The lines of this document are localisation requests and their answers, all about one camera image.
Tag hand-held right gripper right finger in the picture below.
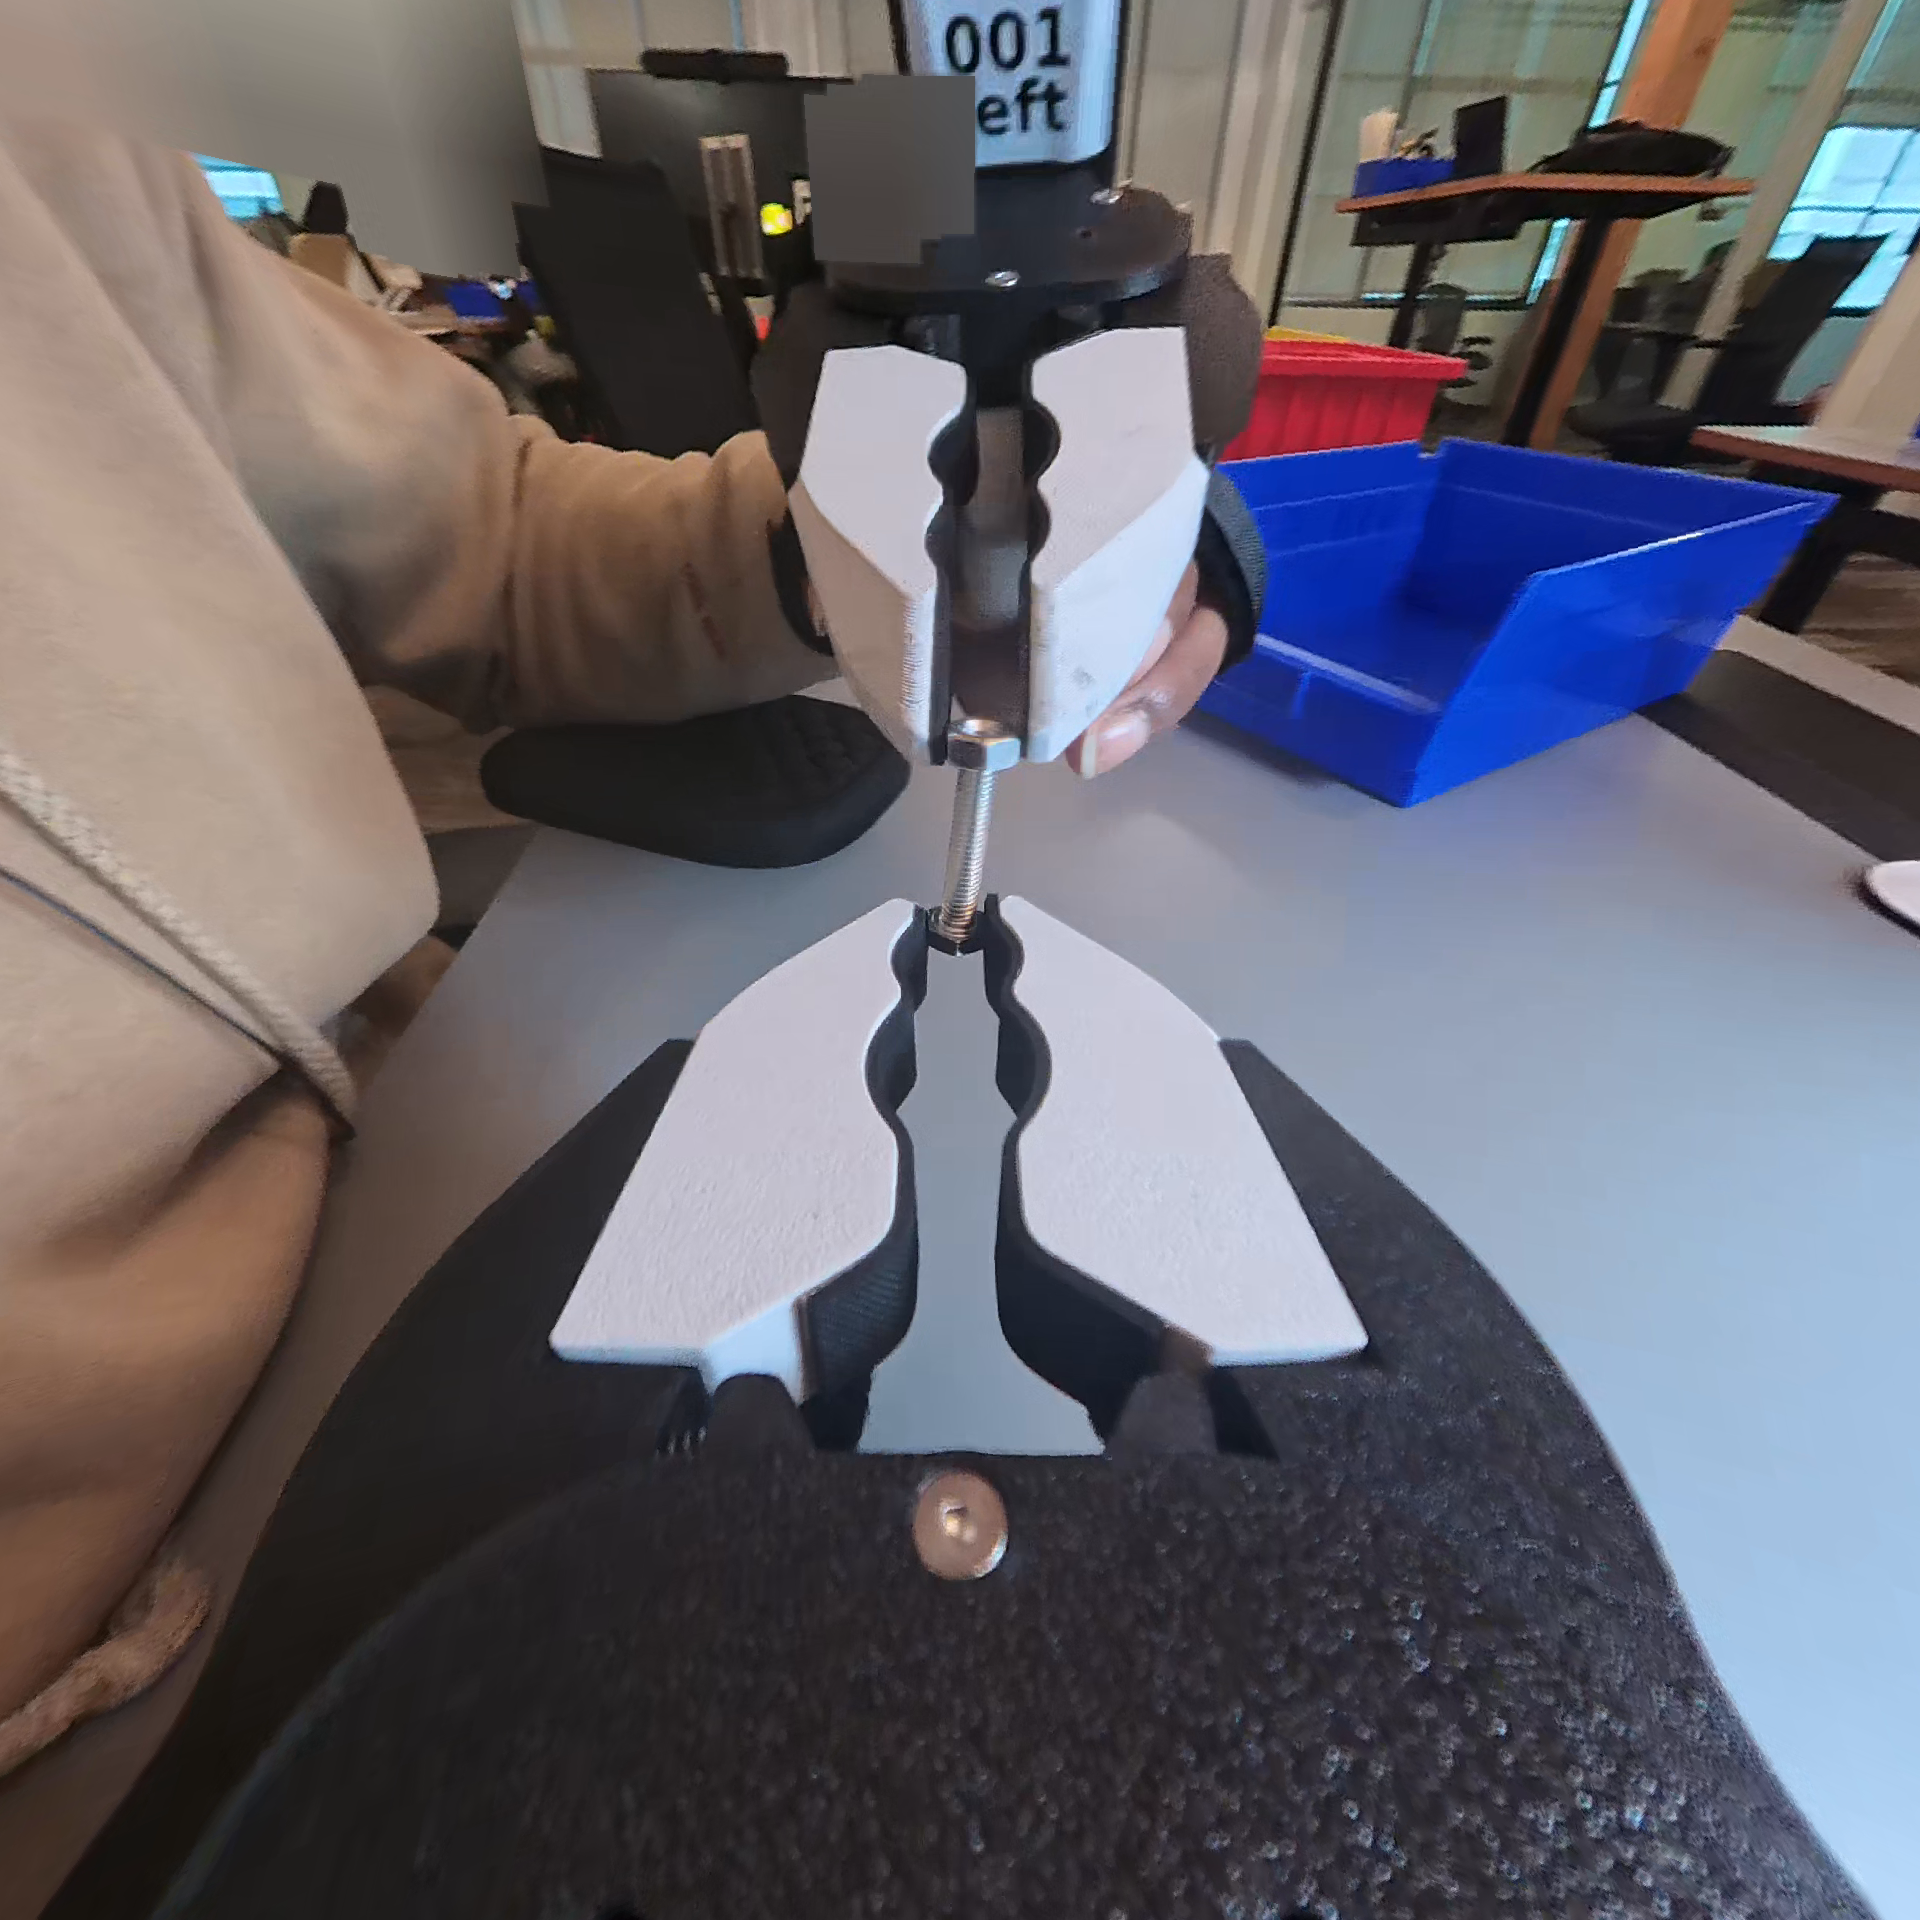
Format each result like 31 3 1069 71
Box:
992 896 1373 1417

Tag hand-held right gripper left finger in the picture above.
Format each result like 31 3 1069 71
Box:
551 896 927 1413

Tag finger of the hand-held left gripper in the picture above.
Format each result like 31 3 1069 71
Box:
1015 323 1220 768
787 342 980 745

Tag silver bolt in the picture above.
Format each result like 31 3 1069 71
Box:
947 717 1017 922

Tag person's left forearm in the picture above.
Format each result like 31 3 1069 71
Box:
392 361 818 737

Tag person's left hand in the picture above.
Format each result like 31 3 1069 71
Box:
1075 571 1235 784

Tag red plastic bin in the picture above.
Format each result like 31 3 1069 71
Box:
1226 337 1480 463

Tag black chair armrest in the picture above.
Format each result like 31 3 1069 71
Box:
480 697 915 874

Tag blue plastic bin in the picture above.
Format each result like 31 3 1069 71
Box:
1196 441 1837 813

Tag wooden standing desk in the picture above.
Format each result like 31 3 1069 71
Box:
1339 167 1757 454

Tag person's beige hoodie torso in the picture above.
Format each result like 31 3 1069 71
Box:
0 121 529 1771

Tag beige hoodie drawstring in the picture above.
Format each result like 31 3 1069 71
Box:
0 752 361 1771

